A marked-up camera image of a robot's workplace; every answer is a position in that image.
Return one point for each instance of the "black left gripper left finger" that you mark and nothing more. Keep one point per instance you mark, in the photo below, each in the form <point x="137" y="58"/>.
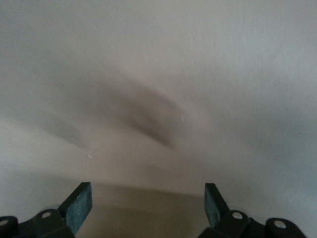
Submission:
<point x="76" y="208"/>

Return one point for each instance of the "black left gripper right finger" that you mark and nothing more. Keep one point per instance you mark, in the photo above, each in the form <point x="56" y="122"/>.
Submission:
<point x="213" y="208"/>

